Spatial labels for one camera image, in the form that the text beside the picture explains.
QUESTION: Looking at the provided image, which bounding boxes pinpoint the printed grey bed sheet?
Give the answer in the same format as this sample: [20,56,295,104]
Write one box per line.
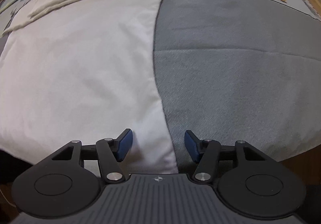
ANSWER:
[1,0,320,172]

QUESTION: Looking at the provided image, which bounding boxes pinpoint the white small garment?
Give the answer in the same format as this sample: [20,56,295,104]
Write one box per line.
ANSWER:
[1,0,177,173]

